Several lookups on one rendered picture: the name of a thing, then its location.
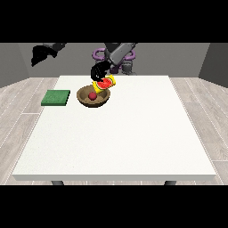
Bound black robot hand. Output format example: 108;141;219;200
30;44;58;68
90;61;110;83

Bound yellow cup with melon print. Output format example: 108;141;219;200
92;74;117;94

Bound brown wooden bowl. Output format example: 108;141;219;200
76;85;111;109

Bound green square pad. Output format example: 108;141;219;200
40;89;71;107

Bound grey robot trunk purple rings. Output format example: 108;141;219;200
92;43;138;76

